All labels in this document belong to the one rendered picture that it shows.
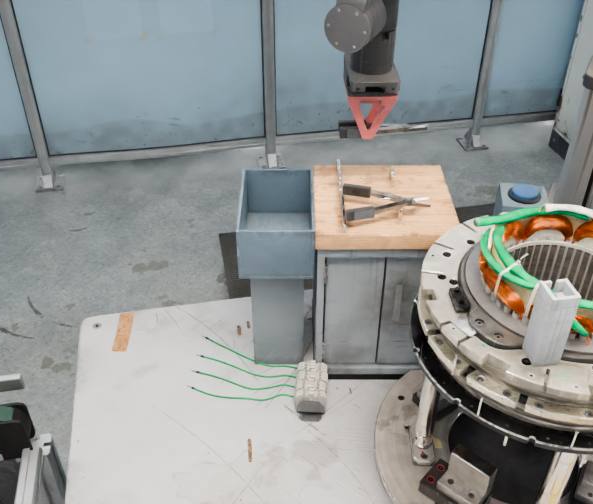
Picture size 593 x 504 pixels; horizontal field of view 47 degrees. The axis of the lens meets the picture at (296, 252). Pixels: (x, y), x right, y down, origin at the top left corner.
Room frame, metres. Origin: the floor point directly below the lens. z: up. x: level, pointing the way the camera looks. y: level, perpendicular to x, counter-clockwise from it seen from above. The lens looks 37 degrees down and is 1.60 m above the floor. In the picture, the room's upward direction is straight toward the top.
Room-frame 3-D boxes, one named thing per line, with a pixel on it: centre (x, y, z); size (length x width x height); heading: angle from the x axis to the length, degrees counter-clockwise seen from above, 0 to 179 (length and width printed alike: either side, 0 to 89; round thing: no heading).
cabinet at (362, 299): (0.84, -0.13, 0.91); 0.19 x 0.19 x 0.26; 0
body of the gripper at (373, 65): (0.88, -0.10, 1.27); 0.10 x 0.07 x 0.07; 2
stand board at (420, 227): (0.84, -0.13, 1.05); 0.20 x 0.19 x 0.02; 90
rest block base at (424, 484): (0.52, -0.21, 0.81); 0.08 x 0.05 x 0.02; 48
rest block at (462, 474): (0.52, -0.22, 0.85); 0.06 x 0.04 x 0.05; 48
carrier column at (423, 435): (0.60, -0.18, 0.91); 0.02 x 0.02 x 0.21
